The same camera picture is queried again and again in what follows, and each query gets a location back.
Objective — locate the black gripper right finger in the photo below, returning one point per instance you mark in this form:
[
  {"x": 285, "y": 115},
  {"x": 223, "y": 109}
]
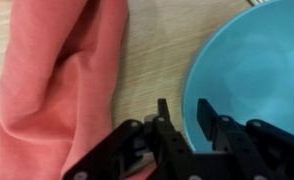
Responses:
[{"x": 240, "y": 143}]

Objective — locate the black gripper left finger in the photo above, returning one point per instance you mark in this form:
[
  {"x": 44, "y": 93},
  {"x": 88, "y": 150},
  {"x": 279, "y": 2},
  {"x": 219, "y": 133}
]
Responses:
[{"x": 153, "y": 153}]

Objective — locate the blue bowl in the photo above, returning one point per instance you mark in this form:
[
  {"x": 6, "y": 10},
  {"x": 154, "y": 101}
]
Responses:
[{"x": 253, "y": 66}]

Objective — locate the red cloth garment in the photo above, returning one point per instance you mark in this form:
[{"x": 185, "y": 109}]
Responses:
[{"x": 53, "y": 83}]

